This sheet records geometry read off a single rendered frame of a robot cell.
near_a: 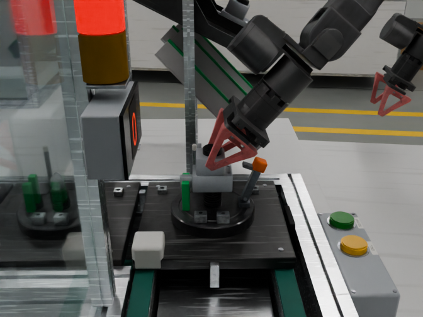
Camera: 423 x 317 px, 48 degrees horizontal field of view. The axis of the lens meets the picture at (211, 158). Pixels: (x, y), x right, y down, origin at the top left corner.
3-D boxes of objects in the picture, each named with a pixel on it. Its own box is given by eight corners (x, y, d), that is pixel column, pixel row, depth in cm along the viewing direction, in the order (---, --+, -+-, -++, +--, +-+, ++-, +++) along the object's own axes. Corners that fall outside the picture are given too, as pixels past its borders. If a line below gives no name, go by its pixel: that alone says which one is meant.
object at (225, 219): (229, 218, 75) (229, 210, 75) (229, 224, 74) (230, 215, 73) (216, 219, 75) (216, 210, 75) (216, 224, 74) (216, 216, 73)
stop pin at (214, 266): (219, 282, 71) (219, 260, 70) (219, 287, 70) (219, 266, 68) (209, 282, 71) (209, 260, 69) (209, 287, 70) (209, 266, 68)
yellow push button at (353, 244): (361, 244, 75) (363, 234, 75) (369, 260, 72) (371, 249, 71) (336, 244, 75) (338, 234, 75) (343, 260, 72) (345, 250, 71)
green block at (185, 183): (189, 207, 79) (189, 180, 76) (189, 211, 77) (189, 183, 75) (182, 207, 79) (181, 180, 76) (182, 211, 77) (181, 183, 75)
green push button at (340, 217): (349, 220, 82) (350, 210, 81) (355, 233, 78) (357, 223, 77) (326, 221, 82) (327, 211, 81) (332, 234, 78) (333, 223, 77)
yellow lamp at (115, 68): (132, 72, 53) (128, 26, 51) (125, 84, 48) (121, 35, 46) (86, 72, 53) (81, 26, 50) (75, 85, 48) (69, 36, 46)
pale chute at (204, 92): (257, 131, 109) (271, 118, 108) (252, 155, 98) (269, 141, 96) (169, 41, 104) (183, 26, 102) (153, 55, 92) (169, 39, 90)
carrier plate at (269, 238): (273, 189, 92) (274, 179, 91) (295, 268, 70) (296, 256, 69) (148, 190, 92) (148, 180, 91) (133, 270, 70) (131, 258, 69)
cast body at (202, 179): (231, 179, 80) (231, 141, 77) (232, 192, 76) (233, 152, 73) (180, 180, 80) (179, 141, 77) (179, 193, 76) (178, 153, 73)
